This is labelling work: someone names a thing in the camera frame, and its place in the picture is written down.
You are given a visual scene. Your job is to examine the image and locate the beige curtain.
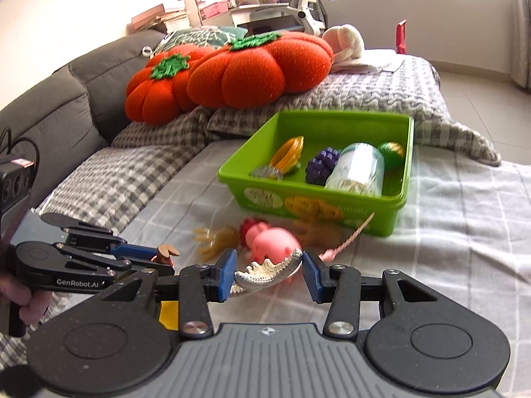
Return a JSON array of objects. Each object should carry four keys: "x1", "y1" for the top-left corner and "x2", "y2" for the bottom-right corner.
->
[{"x1": 508, "y1": 0, "x2": 531, "y2": 92}]

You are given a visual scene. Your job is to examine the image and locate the small orange pumpkin cushion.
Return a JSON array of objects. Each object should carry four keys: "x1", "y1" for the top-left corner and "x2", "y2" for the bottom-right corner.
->
[{"x1": 125, "y1": 46, "x2": 216, "y2": 125}]

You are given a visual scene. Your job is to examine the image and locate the yellow flat object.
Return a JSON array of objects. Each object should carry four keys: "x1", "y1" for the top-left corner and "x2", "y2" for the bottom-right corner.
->
[{"x1": 159, "y1": 302, "x2": 180, "y2": 330}]

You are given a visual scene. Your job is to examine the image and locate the white folded cloth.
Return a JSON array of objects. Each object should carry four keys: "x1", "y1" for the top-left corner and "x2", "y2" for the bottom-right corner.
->
[{"x1": 332, "y1": 49, "x2": 404, "y2": 73}]

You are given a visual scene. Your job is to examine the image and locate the large orange pumpkin cushion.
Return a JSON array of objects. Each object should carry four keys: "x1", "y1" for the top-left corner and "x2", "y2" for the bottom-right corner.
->
[{"x1": 187, "y1": 31, "x2": 335, "y2": 110}]

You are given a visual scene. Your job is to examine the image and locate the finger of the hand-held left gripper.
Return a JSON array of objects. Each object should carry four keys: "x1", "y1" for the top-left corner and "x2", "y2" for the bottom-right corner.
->
[
  {"x1": 64, "y1": 227, "x2": 162, "y2": 260},
  {"x1": 62, "y1": 248, "x2": 177, "y2": 278}
]

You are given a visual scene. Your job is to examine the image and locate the red plastic object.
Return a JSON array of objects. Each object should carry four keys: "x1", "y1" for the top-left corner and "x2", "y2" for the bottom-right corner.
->
[{"x1": 395, "y1": 19, "x2": 408, "y2": 54}]

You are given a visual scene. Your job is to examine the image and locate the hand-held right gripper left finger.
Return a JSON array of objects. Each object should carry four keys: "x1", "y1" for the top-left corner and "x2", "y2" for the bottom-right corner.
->
[{"x1": 100, "y1": 249, "x2": 239, "y2": 338}]

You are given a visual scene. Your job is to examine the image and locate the grey quilted blanket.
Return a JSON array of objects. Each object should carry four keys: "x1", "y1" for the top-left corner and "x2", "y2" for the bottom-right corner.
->
[{"x1": 207, "y1": 56, "x2": 502, "y2": 166}]

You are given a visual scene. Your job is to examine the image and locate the small brown hair clip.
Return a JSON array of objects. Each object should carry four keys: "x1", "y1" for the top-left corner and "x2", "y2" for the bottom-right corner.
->
[{"x1": 150, "y1": 244, "x2": 180, "y2": 265}]

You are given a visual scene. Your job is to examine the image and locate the toy corn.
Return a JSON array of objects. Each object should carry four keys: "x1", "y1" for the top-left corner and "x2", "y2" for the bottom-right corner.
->
[{"x1": 378, "y1": 142, "x2": 406, "y2": 170}]

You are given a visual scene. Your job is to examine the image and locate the pink red book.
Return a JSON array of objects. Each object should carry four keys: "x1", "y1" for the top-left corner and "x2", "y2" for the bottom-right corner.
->
[{"x1": 199, "y1": 2, "x2": 233, "y2": 19}]

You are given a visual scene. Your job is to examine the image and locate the yellow plastic ring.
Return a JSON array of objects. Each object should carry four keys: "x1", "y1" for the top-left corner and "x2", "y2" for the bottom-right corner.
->
[{"x1": 269, "y1": 135, "x2": 304, "y2": 170}]

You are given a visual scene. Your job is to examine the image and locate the stack of books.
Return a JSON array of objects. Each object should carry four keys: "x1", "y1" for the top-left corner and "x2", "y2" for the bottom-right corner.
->
[{"x1": 132, "y1": 3, "x2": 191, "y2": 34}]

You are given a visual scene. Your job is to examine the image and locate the white desk with shelves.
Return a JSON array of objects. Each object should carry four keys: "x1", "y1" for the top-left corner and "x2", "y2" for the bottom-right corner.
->
[{"x1": 166, "y1": 0, "x2": 308, "y2": 34}]

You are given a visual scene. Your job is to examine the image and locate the small red toy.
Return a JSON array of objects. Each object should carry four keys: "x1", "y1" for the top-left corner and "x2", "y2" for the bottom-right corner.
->
[{"x1": 239, "y1": 217, "x2": 266, "y2": 243}]

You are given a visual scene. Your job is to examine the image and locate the clear jar of cotton swabs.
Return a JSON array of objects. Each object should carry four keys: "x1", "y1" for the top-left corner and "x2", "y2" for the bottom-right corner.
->
[{"x1": 325, "y1": 142, "x2": 386, "y2": 197}]

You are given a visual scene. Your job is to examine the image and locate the grey sofa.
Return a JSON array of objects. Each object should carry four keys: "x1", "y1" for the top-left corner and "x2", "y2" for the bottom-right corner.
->
[{"x1": 0, "y1": 29, "x2": 167, "y2": 212}]

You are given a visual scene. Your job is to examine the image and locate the light grey grid sheet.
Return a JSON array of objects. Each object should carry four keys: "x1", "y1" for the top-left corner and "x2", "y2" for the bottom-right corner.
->
[{"x1": 41, "y1": 141, "x2": 531, "y2": 398}]

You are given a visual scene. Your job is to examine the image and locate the silver hair claw clip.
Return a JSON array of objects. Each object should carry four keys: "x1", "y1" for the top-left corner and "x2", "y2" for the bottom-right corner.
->
[{"x1": 230, "y1": 248, "x2": 305, "y2": 297}]

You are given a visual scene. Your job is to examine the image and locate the person's left hand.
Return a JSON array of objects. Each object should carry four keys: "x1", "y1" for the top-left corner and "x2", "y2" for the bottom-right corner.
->
[{"x1": 0, "y1": 274, "x2": 54, "y2": 327}]

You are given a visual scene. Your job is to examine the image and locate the white pink plush rabbit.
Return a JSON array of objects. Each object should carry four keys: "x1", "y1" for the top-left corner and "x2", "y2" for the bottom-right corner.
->
[{"x1": 323, "y1": 25, "x2": 366, "y2": 61}]

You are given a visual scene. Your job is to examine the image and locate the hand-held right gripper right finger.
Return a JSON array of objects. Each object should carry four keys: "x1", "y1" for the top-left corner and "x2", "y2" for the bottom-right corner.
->
[{"x1": 302, "y1": 249, "x2": 440, "y2": 338}]

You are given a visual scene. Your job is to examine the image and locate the pink pig toy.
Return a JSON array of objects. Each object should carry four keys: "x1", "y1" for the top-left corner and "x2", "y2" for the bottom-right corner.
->
[{"x1": 248, "y1": 229, "x2": 303, "y2": 285}]

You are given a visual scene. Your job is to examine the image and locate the grey checked sofa cover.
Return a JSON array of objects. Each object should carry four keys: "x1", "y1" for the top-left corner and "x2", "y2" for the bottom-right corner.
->
[{"x1": 0, "y1": 108, "x2": 233, "y2": 365}]

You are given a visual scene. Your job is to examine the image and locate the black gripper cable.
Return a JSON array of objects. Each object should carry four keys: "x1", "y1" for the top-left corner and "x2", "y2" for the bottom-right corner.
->
[{"x1": 0, "y1": 126, "x2": 41, "y2": 166}]

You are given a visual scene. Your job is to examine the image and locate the green plastic box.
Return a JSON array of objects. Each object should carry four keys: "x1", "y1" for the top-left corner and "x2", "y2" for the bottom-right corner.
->
[{"x1": 218, "y1": 110, "x2": 416, "y2": 237}]

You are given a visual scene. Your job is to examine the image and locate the white office chair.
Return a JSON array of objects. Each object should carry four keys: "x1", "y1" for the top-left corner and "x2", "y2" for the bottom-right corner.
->
[{"x1": 286, "y1": 0, "x2": 333, "y2": 36}]

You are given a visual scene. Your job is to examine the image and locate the purple toy grapes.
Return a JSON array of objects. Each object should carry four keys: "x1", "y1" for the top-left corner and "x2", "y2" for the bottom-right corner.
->
[{"x1": 306, "y1": 147, "x2": 343, "y2": 185}]

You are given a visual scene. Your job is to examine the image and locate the teal patterned pillow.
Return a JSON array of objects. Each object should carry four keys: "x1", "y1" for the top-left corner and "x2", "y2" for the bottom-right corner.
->
[{"x1": 153, "y1": 26, "x2": 250, "y2": 56}]

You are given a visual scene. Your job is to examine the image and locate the pink braided cord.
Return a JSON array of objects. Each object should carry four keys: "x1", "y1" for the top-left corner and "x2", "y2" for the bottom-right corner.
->
[{"x1": 321, "y1": 211, "x2": 376, "y2": 263}]

